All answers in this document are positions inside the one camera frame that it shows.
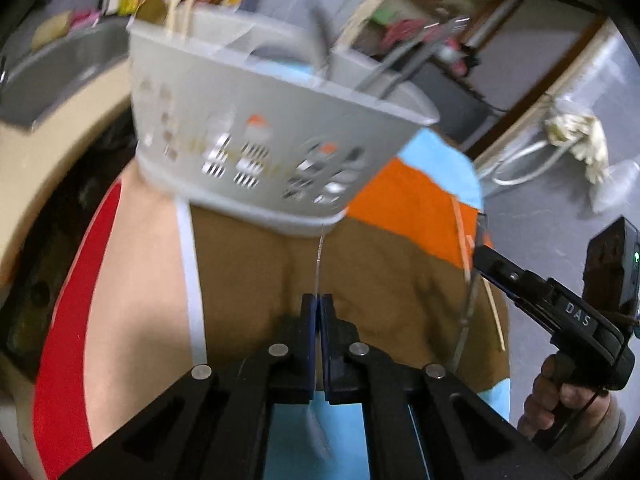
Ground slim metal utensil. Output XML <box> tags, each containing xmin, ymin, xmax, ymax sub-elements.
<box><xmin>450</xmin><ymin>212</ymin><xmax>488</xmax><ymax>368</ymax></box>

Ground person's right forearm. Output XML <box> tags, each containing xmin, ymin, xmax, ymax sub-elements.
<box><xmin>575</xmin><ymin>400</ymin><xmax>628</xmax><ymax>477</ymax></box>

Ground yellow sponge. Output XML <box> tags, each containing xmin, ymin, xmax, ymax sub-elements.
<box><xmin>32</xmin><ymin>12</ymin><xmax>73</xmax><ymax>51</ymax></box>

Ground thin metal utensil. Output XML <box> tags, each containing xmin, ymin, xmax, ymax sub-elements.
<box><xmin>305</xmin><ymin>220</ymin><xmax>336</xmax><ymax>463</ymax></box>

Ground clear plastic bag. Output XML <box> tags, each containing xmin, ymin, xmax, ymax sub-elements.
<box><xmin>590</xmin><ymin>160</ymin><xmax>640</xmax><ymax>213</ymax></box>

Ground cream rubber gloves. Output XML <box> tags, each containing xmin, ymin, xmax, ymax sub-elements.
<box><xmin>545</xmin><ymin>112</ymin><xmax>611</xmax><ymax>183</ymax></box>

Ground white hose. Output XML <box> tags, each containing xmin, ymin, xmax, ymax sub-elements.
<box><xmin>492</xmin><ymin>137</ymin><xmax>571</xmax><ymax>186</ymax></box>

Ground person's right hand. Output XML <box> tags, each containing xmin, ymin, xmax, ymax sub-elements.
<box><xmin>517</xmin><ymin>355</ymin><xmax>618</xmax><ymax>453</ymax></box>

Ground black cabinet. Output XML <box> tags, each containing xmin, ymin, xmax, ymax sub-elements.
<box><xmin>400</xmin><ymin>55</ymin><xmax>501</xmax><ymax>146</ymax></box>

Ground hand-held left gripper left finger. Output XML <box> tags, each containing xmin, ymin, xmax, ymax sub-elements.
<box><xmin>60</xmin><ymin>296</ymin><xmax>317</xmax><ymax>480</ymax></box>

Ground white plastic utensil basket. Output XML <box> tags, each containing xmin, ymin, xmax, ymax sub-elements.
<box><xmin>125</xmin><ymin>5</ymin><xmax>441</xmax><ymax>238</ymax></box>

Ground steel sink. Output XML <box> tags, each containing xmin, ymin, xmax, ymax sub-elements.
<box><xmin>0</xmin><ymin>20</ymin><xmax>133</xmax><ymax>128</ymax></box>

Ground beige countertop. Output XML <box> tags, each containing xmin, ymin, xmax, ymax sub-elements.
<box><xmin>0</xmin><ymin>60</ymin><xmax>141</xmax><ymax>286</ymax></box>

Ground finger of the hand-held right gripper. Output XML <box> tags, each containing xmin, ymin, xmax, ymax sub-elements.
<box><xmin>472</xmin><ymin>245</ymin><xmax>556</xmax><ymax>321</ymax></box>

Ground multicolour striped towel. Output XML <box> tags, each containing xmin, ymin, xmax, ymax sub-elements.
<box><xmin>35</xmin><ymin>127</ymin><xmax>511</xmax><ymax>480</ymax></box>

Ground red cloth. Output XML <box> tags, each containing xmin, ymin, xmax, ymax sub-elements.
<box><xmin>382</xmin><ymin>17</ymin><xmax>426</xmax><ymax>48</ymax></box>

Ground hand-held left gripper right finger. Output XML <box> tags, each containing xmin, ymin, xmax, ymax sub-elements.
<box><xmin>321</xmin><ymin>296</ymin><xmax>571</xmax><ymax>480</ymax></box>

